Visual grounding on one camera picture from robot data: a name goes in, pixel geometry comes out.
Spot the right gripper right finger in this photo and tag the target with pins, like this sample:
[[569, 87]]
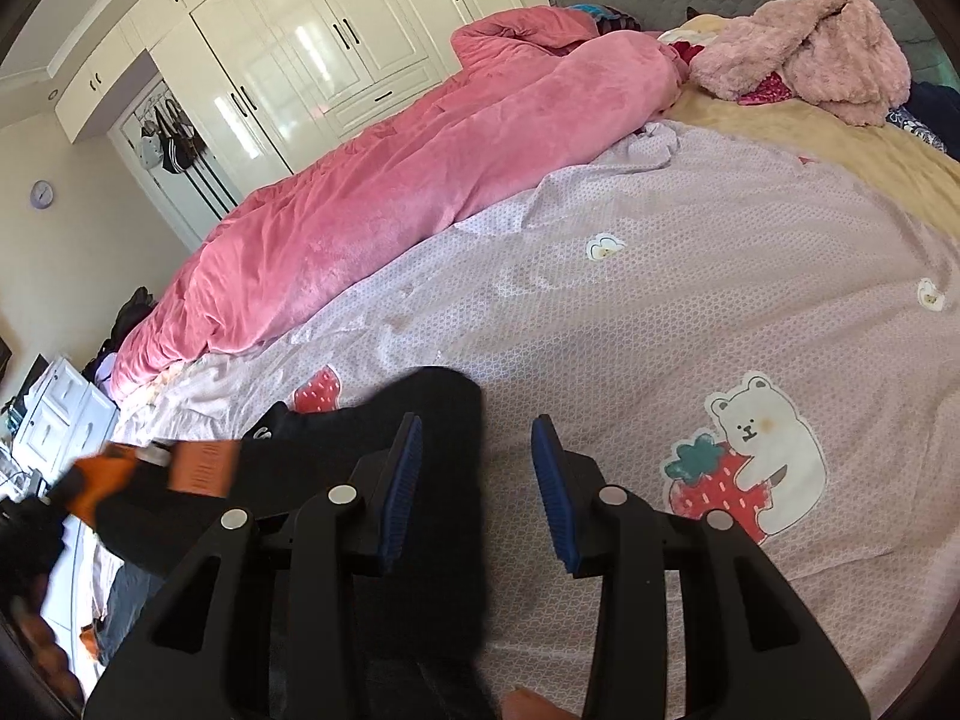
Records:
[[751, 648]]

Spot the beige blanket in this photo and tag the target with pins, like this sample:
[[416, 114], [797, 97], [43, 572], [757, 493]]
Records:
[[920, 178]]

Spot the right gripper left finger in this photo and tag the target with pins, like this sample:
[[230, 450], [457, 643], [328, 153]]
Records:
[[201, 647]]

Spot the bags hanging on door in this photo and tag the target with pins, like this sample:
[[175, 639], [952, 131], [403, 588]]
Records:
[[168, 139]]

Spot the person right hand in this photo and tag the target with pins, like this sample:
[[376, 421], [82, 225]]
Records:
[[524, 704]]

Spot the pink plush duvet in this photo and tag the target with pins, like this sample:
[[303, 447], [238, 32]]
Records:
[[540, 88]]

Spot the dark clothes pile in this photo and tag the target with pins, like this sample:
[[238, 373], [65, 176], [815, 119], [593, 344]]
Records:
[[131, 314]]

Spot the lilac patterned bed sheet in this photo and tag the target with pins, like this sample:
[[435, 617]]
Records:
[[686, 293]]

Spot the white drawer chest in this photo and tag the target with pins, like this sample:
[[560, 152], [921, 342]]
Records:
[[67, 417]]

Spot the white glossy wardrobe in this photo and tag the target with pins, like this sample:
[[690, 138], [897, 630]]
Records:
[[273, 84]]

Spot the round wall clock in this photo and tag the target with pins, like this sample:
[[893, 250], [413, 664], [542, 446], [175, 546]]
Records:
[[42, 195]]

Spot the black long-sleeve shirt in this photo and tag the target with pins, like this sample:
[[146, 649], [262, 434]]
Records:
[[418, 627]]

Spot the light pink fluffy garment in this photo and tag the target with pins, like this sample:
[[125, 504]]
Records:
[[838, 55]]

